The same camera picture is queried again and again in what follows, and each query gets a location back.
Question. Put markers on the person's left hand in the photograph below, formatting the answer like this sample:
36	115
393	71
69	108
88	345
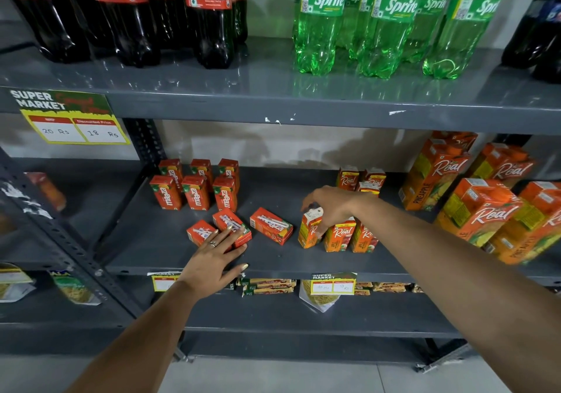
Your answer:
208	267

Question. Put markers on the person's right hand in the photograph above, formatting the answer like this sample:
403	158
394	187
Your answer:
339	204

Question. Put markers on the person's left middle finger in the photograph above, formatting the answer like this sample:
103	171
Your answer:
233	240

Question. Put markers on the person's right thumb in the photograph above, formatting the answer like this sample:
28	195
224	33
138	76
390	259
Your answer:
326	225

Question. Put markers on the person's left thumb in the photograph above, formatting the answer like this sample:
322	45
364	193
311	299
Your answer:
234	274

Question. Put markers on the person's left little finger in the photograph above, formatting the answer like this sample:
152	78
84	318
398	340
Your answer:
206	242

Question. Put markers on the small orange juice carton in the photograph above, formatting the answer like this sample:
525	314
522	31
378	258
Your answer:
363	239
368	188
339	237
374	178
347	180
307	235

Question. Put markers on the person's left forearm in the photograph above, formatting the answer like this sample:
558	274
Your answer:
140	344

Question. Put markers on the person's right forearm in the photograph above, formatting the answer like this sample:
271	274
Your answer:
460	287

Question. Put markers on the small red juice box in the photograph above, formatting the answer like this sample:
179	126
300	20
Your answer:
198	232
225	220
271	226

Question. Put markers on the stack of green noodle packets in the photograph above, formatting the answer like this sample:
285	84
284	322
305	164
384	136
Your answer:
268	286

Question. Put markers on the cluster of red drink cartons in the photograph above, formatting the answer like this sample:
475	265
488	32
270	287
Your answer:
195	193

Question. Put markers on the small yellow green price label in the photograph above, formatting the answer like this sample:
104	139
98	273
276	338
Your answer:
333	284

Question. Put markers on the clear bag of noodles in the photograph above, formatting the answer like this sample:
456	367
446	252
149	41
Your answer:
317	303

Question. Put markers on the row of yellow noodle packets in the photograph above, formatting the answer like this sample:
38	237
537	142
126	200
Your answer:
385	288

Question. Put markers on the large orange juice carton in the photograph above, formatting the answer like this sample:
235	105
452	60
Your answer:
431	177
504	164
458	139
530	235
477	213

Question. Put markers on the grey metal shelf rack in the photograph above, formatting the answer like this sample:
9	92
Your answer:
263	107

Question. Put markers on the green yellow noodle packet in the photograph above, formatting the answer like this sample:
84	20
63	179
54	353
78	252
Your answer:
74	287

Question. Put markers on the grey perforated side shelf rack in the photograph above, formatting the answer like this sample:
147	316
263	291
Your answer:
65	241

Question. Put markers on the orange snack packet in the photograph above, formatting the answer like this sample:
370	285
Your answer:
49	191

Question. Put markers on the row of green soda bottles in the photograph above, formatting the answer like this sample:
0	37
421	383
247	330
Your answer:
320	42

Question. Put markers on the large yellow green price label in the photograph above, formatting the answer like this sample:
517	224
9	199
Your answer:
70	118

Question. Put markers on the yellow white noodle packet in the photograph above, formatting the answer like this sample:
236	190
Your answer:
13	283

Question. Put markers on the row of dark cola bottles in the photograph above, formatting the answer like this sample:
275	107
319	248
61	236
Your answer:
210	33

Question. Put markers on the dark soda bottle blue label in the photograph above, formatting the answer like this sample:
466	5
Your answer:
530	33

